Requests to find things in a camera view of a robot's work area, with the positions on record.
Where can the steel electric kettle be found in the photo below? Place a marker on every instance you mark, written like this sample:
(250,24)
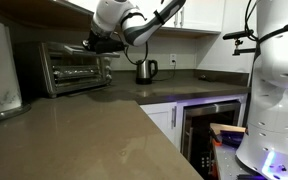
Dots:
(144,70)

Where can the dark purple-lit box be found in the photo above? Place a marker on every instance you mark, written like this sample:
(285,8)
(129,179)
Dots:
(232,138)

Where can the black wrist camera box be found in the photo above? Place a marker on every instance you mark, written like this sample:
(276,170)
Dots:
(110,46)

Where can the steel undercounter beverage cooler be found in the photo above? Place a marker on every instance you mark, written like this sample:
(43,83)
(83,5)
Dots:
(197,140)

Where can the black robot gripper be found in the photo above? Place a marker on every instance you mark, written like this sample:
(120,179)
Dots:
(95,41)

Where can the white upper kitchen cabinet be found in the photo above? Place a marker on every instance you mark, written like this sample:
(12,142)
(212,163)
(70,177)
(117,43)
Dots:
(204,15)

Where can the orange clamp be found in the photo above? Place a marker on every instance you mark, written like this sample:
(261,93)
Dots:
(216,142)

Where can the grey perforated robot table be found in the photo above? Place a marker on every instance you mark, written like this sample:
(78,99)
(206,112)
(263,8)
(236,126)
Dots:
(227,163)

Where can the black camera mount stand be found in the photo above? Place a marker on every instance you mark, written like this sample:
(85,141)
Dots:
(242,50)

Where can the wooden board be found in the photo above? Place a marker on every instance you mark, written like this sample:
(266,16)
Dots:
(227,127)

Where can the white cylindrical container metal base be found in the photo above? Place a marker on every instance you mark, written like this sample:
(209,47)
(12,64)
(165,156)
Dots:
(0,73)

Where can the white wall outlet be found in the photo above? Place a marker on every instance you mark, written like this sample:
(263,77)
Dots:
(173,59)

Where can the black stereo camera bar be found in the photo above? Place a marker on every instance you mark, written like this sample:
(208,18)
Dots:
(239,34)

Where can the white lower cabinet door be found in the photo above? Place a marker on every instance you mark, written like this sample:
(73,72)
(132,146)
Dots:
(160,116)

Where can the small dark countertop object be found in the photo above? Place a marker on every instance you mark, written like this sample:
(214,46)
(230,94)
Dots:
(205,78)

